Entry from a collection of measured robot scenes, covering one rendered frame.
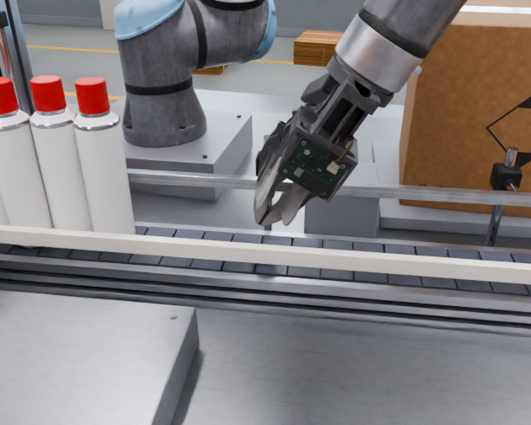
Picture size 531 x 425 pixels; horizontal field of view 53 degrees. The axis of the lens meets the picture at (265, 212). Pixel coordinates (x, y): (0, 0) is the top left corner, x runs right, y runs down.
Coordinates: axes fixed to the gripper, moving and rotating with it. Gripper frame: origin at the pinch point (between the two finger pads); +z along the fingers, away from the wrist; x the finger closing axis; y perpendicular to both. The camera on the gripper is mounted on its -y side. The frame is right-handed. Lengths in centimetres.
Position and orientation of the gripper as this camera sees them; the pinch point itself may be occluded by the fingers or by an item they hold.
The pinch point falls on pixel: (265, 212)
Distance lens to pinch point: 63.6
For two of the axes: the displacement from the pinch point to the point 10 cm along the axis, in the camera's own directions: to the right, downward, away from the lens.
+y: -1.3, 4.9, -8.6
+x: 8.6, 4.9, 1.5
